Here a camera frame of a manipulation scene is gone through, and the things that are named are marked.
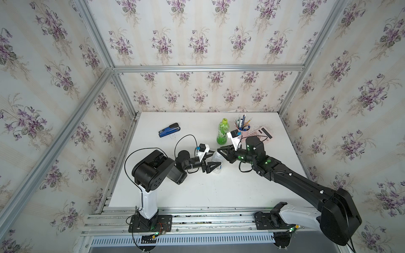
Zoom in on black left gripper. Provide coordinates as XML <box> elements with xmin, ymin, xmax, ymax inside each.
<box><xmin>182</xmin><ymin>152</ymin><xmax>220</xmax><ymax>177</ymax></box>

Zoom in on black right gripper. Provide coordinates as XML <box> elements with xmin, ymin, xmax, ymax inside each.
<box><xmin>217</xmin><ymin>143</ymin><xmax>258</xmax><ymax>167</ymax></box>

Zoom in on green plastic bottle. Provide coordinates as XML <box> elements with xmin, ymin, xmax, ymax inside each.
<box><xmin>217</xmin><ymin>121</ymin><xmax>229</xmax><ymax>145</ymax></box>

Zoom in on clear plastic water bottle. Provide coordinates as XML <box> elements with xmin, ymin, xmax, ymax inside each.
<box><xmin>211</xmin><ymin>154</ymin><xmax>224</xmax><ymax>174</ymax></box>

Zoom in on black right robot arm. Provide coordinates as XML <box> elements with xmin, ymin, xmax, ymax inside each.
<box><xmin>217</xmin><ymin>136</ymin><xmax>362</xmax><ymax>246</ymax></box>

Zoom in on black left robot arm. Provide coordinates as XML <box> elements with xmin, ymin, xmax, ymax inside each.
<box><xmin>131</xmin><ymin>147</ymin><xmax>221</xmax><ymax>222</ymax></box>

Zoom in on pink pen holder cup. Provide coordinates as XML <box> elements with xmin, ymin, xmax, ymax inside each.
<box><xmin>237</xmin><ymin>125</ymin><xmax>251</xmax><ymax>138</ymax></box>

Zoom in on pens in pink cup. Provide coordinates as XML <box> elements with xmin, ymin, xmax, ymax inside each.
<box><xmin>234</xmin><ymin>114</ymin><xmax>252</xmax><ymax>132</ymax></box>

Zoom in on pink calculator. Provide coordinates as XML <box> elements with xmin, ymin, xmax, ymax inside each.
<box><xmin>248</xmin><ymin>126</ymin><xmax>273</xmax><ymax>144</ymax></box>

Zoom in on blue black stapler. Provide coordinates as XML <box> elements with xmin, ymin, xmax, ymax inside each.
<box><xmin>158</xmin><ymin>123</ymin><xmax>181</xmax><ymax>138</ymax></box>

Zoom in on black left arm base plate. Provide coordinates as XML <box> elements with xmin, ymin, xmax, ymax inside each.
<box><xmin>128</xmin><ymin>213</ymin><xmax>173</xmax><ymax>233</ymax></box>

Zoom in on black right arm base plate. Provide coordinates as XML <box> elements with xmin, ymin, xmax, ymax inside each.
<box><xmin>254</xmin><ymin>202</ymin><xmax>299</xmax><ymax>233</ymax></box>

